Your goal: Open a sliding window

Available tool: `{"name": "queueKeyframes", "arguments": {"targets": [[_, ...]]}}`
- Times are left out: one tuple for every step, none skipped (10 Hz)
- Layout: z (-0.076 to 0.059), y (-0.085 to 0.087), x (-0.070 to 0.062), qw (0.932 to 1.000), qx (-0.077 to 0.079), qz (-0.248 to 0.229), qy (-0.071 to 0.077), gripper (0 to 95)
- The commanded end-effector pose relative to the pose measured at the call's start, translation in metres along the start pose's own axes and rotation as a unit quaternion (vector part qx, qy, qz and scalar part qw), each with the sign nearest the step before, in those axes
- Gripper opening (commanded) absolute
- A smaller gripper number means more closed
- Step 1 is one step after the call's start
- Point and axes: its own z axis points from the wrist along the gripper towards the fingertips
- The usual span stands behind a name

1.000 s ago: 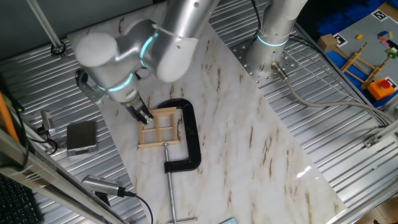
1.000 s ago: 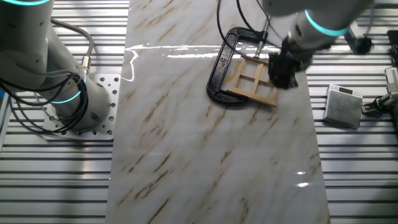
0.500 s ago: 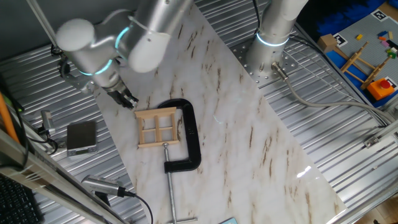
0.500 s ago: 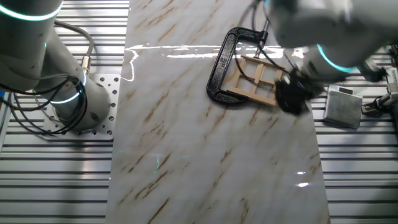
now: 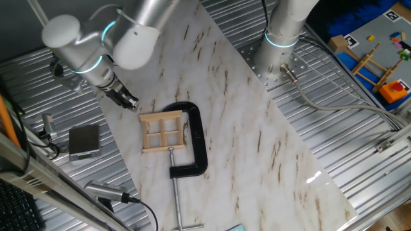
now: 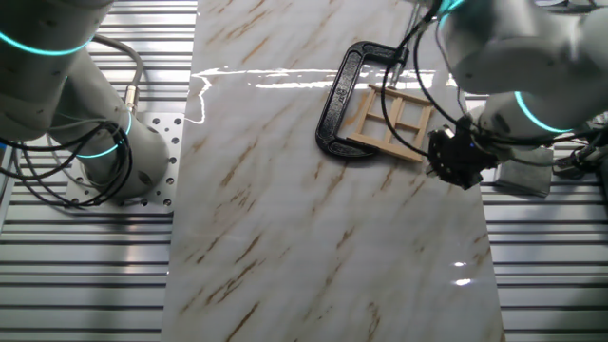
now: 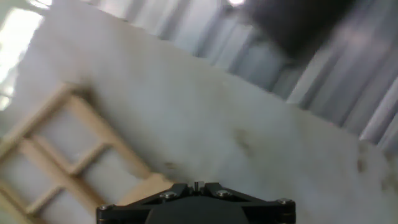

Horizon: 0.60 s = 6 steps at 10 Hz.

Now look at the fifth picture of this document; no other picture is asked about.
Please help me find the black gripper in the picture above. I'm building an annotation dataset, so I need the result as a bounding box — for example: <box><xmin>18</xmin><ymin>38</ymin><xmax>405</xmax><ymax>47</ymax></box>
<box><xmin>104</xmin><ymin>81</ymin><xmax>139</xmax><ymax>112</ymax></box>

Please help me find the silver digital kitchen scale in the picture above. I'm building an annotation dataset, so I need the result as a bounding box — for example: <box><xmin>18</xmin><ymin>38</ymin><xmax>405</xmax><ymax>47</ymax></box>
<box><xmin>68</xmin><ymin>124</ymin><xmax>102</xmax><ymax>163</ymax></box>

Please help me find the black cast iron C-clamp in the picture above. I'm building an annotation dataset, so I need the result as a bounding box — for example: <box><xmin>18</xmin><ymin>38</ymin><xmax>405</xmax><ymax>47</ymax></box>
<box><xmin>162</xmin><ymin>101</ymin><xmax>209</xmax><ymax>231</ymax></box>

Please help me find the aluminium extrusion beam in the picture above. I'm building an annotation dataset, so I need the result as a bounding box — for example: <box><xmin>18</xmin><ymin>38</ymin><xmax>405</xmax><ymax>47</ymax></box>
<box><xmin>0</xmin><ymin>133</ymin><xmax>132</xmax><ymax>231</ymax></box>

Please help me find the white marble pattern board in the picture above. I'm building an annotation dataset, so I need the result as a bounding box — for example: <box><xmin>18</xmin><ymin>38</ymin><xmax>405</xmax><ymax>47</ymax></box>
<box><xmin>69</xmin><ymin>0</ymin><xmax>359</xmax><ymax>231</ymax></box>

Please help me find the orange rod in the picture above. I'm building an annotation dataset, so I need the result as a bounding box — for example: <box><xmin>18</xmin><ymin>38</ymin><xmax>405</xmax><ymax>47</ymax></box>
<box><xmin>0</xmin><ymin>94</ymin><xmax>21</xmax><ymax>149</ymax></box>

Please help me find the grey metal pole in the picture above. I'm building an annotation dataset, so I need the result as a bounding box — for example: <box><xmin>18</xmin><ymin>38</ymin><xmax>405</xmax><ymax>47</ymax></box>
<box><xmin>27</xmin><ymin>0</ymin><xmax>49</xmax><ymax>28</ymax></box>

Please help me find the black keyboard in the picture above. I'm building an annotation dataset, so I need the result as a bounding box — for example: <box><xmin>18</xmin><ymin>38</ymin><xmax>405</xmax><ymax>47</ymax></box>
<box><xmin>0</xmin><ymin>179</ymin><xmax>45</xmax><ymax>231</ymax></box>

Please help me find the tan cardboard block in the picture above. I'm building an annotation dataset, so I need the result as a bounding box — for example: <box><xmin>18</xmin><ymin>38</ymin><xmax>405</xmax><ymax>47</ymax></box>
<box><xmin>328</xmin><ymin>34</ymin><xmax>350</xmax><ymax>55</ymax></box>

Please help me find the black white fiducial marker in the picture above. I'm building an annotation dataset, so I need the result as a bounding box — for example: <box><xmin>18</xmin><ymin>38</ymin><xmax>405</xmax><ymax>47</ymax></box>
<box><xmin>383</xmin><ymin>9</ymin><xmax>403</xmax><ymax>23</ymax></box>
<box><xmin>343</xmin><ymin>33</ymin><xmax>360</xmax><ymax>49</ymax></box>
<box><xmin>397</xmin><ymin>78</ymin><xmax>411</xmax><ymax>94</ymax></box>

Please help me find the wooden easel rack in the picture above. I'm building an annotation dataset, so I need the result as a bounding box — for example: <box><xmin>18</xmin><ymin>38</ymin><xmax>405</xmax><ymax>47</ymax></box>
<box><xmin>345</xmin><ymin>41</ymin><xmax>406</xmax><ymax>94</ymax></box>

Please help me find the blue foam panel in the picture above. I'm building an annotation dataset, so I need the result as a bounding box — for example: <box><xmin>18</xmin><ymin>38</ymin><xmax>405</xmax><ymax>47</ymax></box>
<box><xmin>327</xmin><ymin>0</ymin><xmax>401</xmax><ymax>37</ymax></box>

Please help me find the grey brick baseplate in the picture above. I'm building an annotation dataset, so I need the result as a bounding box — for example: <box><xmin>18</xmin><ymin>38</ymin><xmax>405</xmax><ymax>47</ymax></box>
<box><xmin>335</xmin><ymin>8</ymin><xmax>411</xmax><ymax>97</ymax></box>

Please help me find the orange box with red button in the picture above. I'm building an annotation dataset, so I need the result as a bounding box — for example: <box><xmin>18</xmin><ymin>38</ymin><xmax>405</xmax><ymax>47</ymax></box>
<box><xmin>378</xmin><ymin>80</ymin><xmax>409</xmax><ymax>105</ymax></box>

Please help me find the wooden miniature window frame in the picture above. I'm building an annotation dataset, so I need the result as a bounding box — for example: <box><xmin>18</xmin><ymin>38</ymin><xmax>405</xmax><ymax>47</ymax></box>
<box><xmin>138</xmin><ymin>110</ymin><xmax>187</xmax><ymax>153</ymax></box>

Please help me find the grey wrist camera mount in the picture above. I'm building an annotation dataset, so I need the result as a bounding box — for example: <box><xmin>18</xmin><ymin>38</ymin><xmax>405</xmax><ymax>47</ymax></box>
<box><xmin>49</xmin><ymin>53</ymin><xmax>85</xmax><ymax>94</ymax></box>

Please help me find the white cable tie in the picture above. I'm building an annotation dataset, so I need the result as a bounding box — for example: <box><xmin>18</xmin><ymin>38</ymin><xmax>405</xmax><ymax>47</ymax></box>
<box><xmin>115</xmin><ymin>8</ymin><xmax>142</xmax><ymax>27</ymax></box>

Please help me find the small grey camera on clamp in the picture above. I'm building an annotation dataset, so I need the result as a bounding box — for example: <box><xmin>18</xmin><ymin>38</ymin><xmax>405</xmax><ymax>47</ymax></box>
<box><xmin>38</xmin><ymin>114</ymin><xmax>61</xmax><ymax>160</ymax></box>

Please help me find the black camera cable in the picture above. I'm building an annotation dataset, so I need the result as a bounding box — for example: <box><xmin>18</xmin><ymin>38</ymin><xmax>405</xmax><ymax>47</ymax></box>
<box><xmin>128</xmin><ymin>196</ymin><xmax>159</xmax><ymax>231</ymax></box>

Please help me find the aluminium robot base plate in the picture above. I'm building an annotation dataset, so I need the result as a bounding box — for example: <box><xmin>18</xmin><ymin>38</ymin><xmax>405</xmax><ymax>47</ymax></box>
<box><xmin>237</xmin><ymin>35</ymin><xmax>310</xmax><ymax>90</ymax></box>

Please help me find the black cable bundle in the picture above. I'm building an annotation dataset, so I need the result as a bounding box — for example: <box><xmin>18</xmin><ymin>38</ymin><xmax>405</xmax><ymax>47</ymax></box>
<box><xmin>260</xmin><ymin>0</ymin><xmax>270</xmax><ymax>35</ymax></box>

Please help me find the grey cable with metal connector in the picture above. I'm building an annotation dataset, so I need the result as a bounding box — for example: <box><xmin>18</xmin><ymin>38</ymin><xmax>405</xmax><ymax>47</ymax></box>
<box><xmin>279</xmin><ymin>63</ymin><xmax>411</xmax><ymax>132</ymax></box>

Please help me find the aluminium corner bracket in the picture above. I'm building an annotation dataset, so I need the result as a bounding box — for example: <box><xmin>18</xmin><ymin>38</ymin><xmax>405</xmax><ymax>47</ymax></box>
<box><xmin>374</xmin><ymin>139</ymin><xmax>395</xmax><ymax>153</ymax></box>

